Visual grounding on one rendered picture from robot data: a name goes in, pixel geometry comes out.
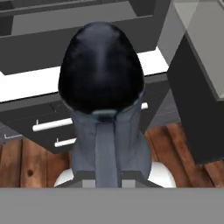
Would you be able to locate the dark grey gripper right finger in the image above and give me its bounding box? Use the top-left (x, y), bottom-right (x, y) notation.
top-left (120, 170), bottom-right (163, 188)

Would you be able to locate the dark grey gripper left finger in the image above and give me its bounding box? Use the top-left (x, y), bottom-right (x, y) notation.
top-left (55, 170), bottom-right (97, 188)

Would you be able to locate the white round thing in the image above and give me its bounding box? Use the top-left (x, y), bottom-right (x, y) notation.
top-left (53, 161), bottom-right (178, 188)

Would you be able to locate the dark drawer front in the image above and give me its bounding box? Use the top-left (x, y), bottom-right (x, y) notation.
top-left (27, 115), bottom-right (81, 155)
top-left (0, 73), bottom-right (172, 138)

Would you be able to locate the grey cupboard door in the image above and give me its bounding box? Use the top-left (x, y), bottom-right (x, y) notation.
top-left (0, 122), bottom-right (25, 146)

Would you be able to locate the dark tall cabinet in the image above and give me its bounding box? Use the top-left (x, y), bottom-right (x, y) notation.
top-left (166, 0), bottom-right (224, 166)

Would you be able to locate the black and grey egg-shaped thing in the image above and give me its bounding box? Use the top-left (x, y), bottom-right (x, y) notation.
top-left (57, 20), bottom-right (153, 188)

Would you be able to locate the short white drawer handle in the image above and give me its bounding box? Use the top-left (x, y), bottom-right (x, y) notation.
top-left (53, 137), bottom-right (78, 149)

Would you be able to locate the long white drawer handle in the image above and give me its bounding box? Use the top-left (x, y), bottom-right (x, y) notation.
top-left (31, 101), bottom-right (149, 133)

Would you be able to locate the thin grey cupboard handle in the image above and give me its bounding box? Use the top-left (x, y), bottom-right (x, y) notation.
top-left (3, 133), bottom-right (24, 140)

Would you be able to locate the dark wall cupboard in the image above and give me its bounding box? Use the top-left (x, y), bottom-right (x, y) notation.
top-left (0, 0), bottom-right (172, 76)

